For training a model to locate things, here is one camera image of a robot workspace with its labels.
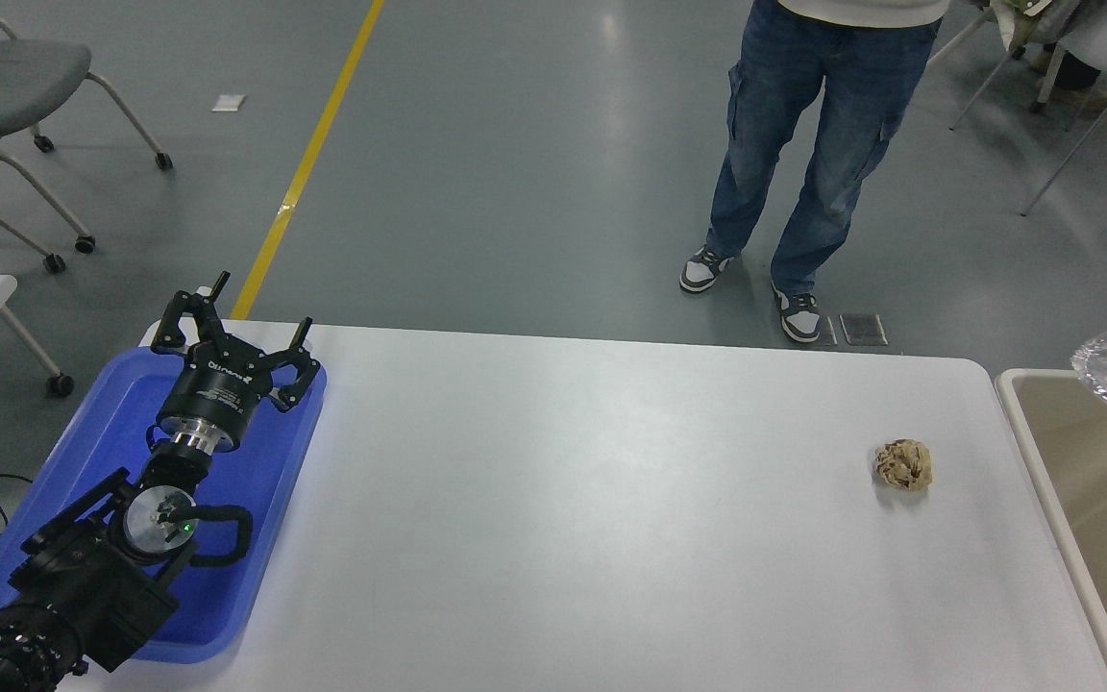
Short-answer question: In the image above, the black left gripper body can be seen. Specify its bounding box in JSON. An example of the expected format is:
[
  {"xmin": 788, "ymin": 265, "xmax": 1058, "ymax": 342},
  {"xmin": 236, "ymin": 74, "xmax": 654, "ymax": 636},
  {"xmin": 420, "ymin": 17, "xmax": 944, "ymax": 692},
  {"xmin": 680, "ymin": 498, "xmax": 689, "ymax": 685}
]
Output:
[{"xmin": 157, "ymin": 341, "xmax": 272, "ymax": 453}]

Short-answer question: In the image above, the blue plastic tray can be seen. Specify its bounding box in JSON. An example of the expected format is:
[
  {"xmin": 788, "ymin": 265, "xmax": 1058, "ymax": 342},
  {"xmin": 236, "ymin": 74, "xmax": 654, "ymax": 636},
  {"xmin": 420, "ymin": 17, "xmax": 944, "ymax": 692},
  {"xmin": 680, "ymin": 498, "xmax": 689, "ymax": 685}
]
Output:
[{"xmin": 0, "ymin": 346, "xmax": 329, "ymax": 666}]

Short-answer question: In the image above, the person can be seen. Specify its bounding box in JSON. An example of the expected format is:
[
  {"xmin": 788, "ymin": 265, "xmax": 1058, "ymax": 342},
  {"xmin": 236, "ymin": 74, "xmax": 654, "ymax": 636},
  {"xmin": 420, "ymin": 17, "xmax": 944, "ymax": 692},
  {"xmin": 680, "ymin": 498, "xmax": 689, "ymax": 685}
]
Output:
[{"xmin": 679, "ymin": 0, "xmax": 950, "ymax": 344}]

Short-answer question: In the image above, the crumpled tan paper ball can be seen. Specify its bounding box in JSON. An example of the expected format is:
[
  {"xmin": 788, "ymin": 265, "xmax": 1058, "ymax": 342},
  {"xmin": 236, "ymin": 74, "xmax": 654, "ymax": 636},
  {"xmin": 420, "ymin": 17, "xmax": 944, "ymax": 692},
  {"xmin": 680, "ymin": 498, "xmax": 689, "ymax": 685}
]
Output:
[{"xmin": 873, "ymin": 439, "xmax": 934, "ymax": 492}]

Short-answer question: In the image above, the white-framed wheeled chair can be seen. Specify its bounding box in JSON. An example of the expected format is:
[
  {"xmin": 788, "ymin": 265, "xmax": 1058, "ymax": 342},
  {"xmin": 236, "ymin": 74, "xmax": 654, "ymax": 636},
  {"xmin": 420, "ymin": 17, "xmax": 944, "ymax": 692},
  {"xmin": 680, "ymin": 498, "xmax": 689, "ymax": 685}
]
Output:
[{"xmin": 930, "ymin": 0, "xmax": 1066, "ymax": 131}]

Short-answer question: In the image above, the beige cloth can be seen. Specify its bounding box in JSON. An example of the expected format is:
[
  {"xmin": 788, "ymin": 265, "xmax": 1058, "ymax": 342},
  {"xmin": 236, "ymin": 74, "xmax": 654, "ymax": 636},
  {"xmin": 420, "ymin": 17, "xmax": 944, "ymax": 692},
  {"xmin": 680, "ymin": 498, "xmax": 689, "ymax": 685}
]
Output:
[{"xmin": 993, "ymin": 0, "xmax": 1085, "ymax": 54}]

